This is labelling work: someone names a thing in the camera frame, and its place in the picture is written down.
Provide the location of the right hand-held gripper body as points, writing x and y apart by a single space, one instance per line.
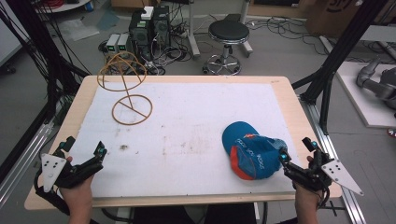
337 172

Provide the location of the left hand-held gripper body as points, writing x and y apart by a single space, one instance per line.
49 169

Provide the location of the blue and orange cap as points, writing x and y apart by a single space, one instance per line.
252 149

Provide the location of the person's left hand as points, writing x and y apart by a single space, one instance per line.
77 193

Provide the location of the person's right hand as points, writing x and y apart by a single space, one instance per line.
306 194

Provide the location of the white floor board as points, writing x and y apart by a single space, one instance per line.
367 109

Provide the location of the white table mat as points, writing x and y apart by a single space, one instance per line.
186 124

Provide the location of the person's dark trousers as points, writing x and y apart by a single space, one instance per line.
193 214

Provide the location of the grey power supply unit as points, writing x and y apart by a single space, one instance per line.
123 43
112 43

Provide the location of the clear plastic sheet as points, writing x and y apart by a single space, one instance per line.
79 29

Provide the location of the white desk leg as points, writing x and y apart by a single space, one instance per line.
246 43
193 31

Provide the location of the black computer tower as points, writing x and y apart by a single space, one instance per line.
161 26
140 37

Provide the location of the cardboard box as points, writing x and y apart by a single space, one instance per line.
339 15

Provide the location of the black round stool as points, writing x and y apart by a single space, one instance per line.
229 31

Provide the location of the aluminium rail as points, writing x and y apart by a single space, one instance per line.
330 146
25 155

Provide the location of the black metal frame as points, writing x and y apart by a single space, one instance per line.
37 46
339 53

